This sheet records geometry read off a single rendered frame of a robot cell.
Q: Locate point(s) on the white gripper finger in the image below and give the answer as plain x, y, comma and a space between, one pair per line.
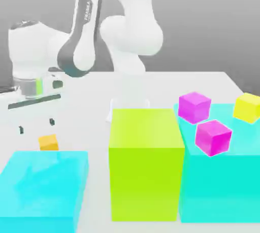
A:
21, 129
52, 121

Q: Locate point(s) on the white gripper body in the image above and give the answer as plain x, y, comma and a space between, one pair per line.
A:
34, 109

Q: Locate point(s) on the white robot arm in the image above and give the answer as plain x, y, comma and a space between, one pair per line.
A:
138, 23

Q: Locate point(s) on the small orange cube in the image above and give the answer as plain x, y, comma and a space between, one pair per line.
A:
48, 142

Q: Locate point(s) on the small magenta cube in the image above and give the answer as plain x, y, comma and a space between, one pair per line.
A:
212, 138
193, 108

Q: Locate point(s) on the small yellow cube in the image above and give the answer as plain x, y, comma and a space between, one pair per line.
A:
246, 108

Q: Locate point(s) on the large cyan box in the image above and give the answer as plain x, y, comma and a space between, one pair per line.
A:
42, 190

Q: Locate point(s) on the large lime green box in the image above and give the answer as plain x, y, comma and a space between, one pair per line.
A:
145, 166

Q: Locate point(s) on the large turquoise box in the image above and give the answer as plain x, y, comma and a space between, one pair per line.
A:
221, 188

